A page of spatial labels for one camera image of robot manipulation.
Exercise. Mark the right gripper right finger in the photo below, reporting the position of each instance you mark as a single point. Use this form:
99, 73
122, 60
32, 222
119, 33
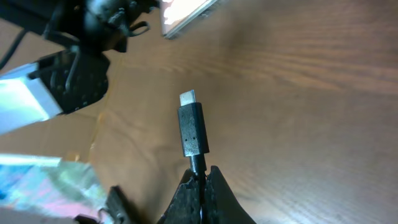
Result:
221, 205

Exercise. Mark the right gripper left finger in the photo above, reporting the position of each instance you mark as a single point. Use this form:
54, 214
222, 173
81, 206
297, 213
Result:
184, 207

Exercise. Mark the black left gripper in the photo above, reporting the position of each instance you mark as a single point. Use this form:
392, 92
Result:
98, 25

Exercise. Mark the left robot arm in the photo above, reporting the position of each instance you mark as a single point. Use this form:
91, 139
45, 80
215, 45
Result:
76, 77

